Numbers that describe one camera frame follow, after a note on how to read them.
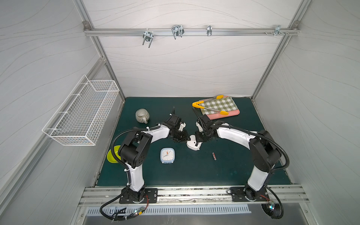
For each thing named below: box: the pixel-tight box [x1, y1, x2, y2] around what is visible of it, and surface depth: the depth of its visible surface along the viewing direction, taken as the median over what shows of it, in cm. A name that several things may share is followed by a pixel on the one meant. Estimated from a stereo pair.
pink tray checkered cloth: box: [199, 95, 240, 120], surface depth 117 cm
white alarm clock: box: [186, 135, 203, 151], surface depth 92 cm
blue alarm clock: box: [160, 147, 176, 164], surface depth 87 cm
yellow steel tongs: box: [192, 94, 229, 116], surface depth 117 cm
